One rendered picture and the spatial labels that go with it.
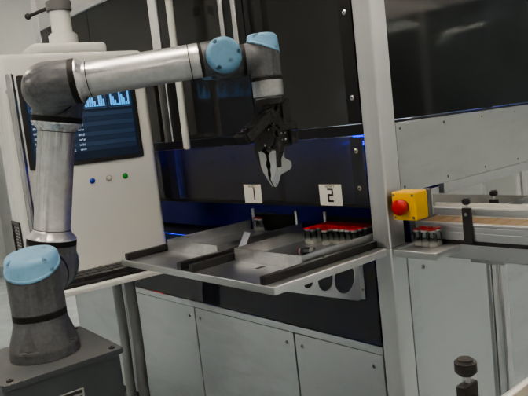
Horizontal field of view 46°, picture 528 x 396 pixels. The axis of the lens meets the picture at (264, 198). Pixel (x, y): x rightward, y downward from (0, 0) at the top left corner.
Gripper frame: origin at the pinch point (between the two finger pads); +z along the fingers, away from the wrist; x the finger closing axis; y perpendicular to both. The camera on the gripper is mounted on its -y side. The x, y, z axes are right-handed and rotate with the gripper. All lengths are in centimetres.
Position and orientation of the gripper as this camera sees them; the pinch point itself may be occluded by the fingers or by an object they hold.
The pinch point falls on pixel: (272, 181)
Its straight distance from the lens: 152.5
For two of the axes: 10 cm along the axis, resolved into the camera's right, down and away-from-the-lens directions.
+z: 1.1, 9.9, 1.2
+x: -6.5, -0.1, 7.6
